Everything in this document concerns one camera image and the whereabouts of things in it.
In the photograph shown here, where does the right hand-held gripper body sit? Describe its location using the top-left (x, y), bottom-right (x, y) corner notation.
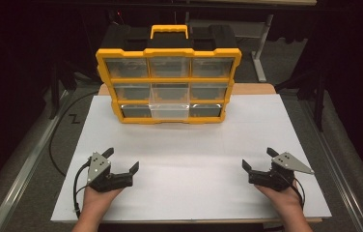
top-left (248, 151), bottom-right (316, 192)

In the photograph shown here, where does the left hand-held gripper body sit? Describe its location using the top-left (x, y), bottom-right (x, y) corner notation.
top-left (86, 151), bottom-right (135, 193)

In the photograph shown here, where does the person's left hand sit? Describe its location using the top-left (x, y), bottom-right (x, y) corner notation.
top-left (81, 187), bottom-right (125, 217)

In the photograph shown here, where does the person's right hand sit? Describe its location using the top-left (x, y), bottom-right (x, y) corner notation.
top-left (254, 181), bottom-right (304, 218)

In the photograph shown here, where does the white table sheet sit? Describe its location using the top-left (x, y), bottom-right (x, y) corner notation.
top-left (50, 93), bottom-right (333, 223)

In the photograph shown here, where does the clear plastic drawer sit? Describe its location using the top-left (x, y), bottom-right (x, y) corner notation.
top-left (149, 57), bottom-right (191, 78)
top-left (189, 82), bottom-right (229, 102)
top-left (114, 83), bottom-right (152, 102)
top-left (191, 57), bottom-right (236, 78)
top-left (148, 82), bottom-right (191, 121)
top-left (104, 58), bottom-right (149, 78)

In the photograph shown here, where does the black stand leg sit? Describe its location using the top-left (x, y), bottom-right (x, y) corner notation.
top-left (273, 70), bottom-right (328, 132)
top-left (48, 60), bottom-right (78, 121)

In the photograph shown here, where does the yellow and black organizer case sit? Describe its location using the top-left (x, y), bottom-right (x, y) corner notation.
top-left (95, 24), bottom-right (243, 126)

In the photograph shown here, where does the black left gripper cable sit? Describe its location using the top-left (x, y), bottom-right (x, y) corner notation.
top-left (71, 159), bottom-right (92, 220)

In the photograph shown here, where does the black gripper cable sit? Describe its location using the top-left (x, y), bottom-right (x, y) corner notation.
top-left (285, 175), bottom-right (307, 211)
top-left (71, 159), bottom-right (92, 220)

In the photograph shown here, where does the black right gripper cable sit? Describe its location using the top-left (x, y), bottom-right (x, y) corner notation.
top-left (285, 175), bottom-right (307, 211)

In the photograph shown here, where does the aluminium floor rail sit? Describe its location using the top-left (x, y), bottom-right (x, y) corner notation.
top-left (299, 96), bottom-right (363, 232)
top-left (0, 90), bottom-right (71, 232)

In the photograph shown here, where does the black floor cable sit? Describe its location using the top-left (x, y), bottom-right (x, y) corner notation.
top-left (48, 90), bottom-right (100, 178)

